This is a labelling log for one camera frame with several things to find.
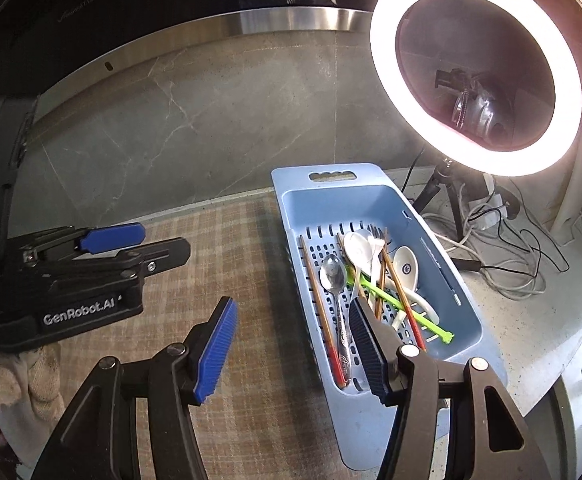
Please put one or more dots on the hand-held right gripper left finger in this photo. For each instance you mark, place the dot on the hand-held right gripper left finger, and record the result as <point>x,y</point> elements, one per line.
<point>218,345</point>

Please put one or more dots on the green plastic chopstick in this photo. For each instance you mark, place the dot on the green plastic chopstick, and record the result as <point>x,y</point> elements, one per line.
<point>421,322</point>

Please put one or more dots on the plaid tablecloth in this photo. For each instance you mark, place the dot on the plaid tablecloth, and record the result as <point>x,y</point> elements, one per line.
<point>251,260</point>

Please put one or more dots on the wooden chopstick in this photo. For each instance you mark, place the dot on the wooden chopstick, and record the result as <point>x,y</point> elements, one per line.
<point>316,290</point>
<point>380,295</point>
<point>403,305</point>
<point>343,250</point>

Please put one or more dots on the blue plastic utensil basket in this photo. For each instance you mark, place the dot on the blue plastic utensil basket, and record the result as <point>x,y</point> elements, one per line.
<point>331,200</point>

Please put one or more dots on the black phone clamp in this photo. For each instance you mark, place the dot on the black phone clamp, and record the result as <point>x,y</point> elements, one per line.
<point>451,79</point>

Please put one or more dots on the steel trim strip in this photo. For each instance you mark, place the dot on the steel trim strip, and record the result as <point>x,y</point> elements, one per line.
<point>271,20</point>

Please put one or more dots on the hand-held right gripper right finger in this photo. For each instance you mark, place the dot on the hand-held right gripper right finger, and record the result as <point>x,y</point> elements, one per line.
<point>366,345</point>

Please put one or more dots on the black tripod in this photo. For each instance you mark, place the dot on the black tripod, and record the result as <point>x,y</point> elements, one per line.
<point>438,180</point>

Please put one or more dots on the person's left hand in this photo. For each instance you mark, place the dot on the person's left hand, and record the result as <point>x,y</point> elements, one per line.
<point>36,375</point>

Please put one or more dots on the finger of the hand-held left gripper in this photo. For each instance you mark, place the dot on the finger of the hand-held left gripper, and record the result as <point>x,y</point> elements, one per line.
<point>113,237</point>
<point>168,255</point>

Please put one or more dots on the white plastic spoon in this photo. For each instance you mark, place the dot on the white plastic spoon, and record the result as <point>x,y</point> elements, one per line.
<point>357,255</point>

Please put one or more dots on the white ceramic spoon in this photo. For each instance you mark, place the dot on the white ceramic spoon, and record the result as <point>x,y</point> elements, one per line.
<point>403,260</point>

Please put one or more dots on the white power strip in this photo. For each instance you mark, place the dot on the white power strip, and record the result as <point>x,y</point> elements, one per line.
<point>486,207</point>

